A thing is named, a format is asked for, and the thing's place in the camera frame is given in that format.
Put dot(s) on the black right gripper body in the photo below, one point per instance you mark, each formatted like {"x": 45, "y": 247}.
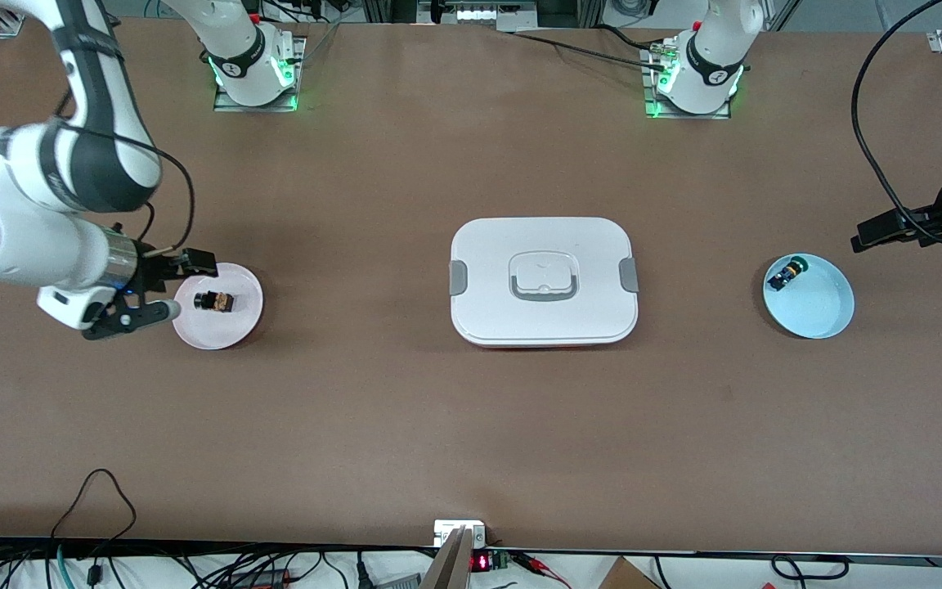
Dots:
{"x": 146, "y": 272}

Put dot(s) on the orange and black switch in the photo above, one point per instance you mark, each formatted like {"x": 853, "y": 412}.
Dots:
{"x": 216, "y": 302}

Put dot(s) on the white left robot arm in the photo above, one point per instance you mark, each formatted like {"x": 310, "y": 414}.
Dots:
{"x": 712, "y": 57}

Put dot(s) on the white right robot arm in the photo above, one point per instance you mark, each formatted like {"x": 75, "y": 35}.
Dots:
{"x": 21, "y": 237}

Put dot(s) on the pink round plate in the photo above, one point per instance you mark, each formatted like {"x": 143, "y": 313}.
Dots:
{"x": 226, "y": 329}

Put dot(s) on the light blue round plate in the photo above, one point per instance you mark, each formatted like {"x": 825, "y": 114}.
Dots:
{"x": 814, "y": 311}

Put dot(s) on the white lidded storage box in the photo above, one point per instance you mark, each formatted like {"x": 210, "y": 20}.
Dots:
{"x": 545, "y": 319}

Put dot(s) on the white power strip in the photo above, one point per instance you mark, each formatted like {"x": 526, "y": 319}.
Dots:
{"x": 491, "y": 14}

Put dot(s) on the red digit display module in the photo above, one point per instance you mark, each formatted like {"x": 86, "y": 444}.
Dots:
{"x": 480, "y": 563}

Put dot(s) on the brown cardboard box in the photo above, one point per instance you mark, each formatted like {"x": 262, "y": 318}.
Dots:
{"x": 626, "y": 577}

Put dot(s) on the red clip test leads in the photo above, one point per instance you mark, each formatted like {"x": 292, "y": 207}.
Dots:
{"x": 540, "y": 566}

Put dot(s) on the green and blue switch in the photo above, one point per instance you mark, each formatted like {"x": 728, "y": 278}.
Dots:
{"x": 786, "y": 273}

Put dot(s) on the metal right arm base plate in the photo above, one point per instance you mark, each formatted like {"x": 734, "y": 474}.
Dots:
{"x": 226, "y": 105}

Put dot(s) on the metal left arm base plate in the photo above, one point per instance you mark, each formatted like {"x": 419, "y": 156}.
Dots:
{"x": 716, "y": 116}

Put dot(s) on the small aluminium bracket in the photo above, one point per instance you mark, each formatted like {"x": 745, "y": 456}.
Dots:
{"x": 446, "y": 529}

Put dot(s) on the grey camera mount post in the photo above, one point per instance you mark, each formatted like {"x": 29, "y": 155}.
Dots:
{"x": 450, "y": 564}

